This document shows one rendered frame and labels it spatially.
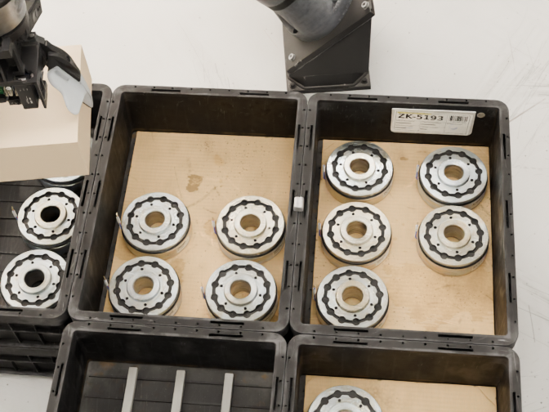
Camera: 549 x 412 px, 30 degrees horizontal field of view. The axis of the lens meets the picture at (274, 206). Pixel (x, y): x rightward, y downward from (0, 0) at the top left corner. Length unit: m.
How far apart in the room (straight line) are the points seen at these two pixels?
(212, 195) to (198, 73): 0.37
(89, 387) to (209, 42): 0.75
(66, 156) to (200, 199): 0.31
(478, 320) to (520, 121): 0.48
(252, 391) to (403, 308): 0.25
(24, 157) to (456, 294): 0.63
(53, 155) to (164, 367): 0.34
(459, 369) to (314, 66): 0.65
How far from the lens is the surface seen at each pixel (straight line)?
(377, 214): 1.53
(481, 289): 1.51
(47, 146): 1.33
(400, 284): 1.50
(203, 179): 1.60
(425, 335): 1.36
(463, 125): 1.60
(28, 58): 1.26
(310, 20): 1.74
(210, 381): 1.45
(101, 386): 1.47
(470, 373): 1.42
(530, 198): 1.76
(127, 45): 1.96
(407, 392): 1.44
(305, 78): 1.83
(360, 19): 1.71
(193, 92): 1.58
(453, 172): 1.60
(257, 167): 1.61
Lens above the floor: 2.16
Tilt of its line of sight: 58 degrees down
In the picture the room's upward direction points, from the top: 4 degrees counter-clockwise
